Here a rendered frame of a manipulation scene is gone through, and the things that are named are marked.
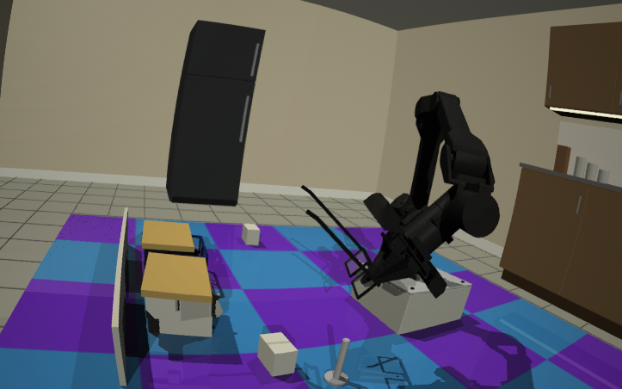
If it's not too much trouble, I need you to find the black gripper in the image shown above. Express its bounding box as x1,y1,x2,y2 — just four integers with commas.
363,193,456,298

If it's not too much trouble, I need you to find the thin beige panel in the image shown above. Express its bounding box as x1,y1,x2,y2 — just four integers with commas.
111,207,128,386

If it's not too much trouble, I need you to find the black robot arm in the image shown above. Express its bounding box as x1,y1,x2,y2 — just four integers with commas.
391,91,500,238

